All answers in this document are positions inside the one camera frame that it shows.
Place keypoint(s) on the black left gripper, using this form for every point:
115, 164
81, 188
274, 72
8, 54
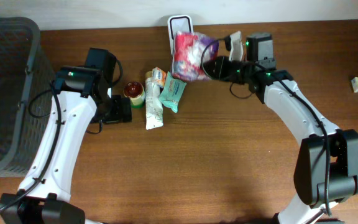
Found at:
121, 109

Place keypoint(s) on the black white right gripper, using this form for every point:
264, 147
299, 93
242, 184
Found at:
213, 62

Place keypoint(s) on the red purple tissue pack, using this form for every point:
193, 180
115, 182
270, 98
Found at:
188, 49

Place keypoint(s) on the green lid jar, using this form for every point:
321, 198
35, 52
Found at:
136, 93

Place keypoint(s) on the white cream tube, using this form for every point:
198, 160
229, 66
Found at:
154, 108

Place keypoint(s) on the teal wipes packet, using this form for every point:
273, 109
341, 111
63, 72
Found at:
172, 92

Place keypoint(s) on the small orange box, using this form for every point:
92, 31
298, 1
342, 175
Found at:
159, 77

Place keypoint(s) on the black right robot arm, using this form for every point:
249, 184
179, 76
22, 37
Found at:
326, 172

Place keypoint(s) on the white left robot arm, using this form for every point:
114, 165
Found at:
80, 96

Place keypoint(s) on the white barcode scanner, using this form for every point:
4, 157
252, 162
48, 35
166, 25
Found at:
178, 23

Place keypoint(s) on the grey plastic mesh basket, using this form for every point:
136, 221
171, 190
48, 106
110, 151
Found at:
25, 72

